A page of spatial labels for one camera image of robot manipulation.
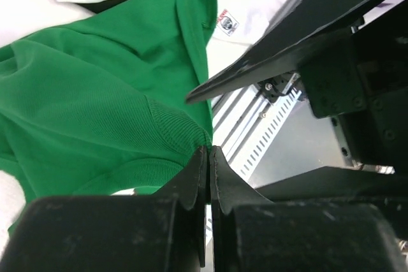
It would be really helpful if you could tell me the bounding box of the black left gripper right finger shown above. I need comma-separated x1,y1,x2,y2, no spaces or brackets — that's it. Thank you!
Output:
209,147,407,271

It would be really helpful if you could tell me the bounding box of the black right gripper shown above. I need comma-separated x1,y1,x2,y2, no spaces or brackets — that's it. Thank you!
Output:
186,0,407,203

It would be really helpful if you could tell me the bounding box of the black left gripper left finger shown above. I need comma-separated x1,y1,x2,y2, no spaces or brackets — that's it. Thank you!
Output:
1,147,208,271

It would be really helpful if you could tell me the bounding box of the green tank top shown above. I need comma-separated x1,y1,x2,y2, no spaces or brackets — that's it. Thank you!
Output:
0,0,219,204

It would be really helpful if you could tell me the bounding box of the perforated grey cable duct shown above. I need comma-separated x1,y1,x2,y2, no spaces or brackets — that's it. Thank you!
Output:
221,101,298,182

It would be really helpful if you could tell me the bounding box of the aluminium mounting rail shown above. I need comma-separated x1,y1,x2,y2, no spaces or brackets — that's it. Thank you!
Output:
212,82,300,145

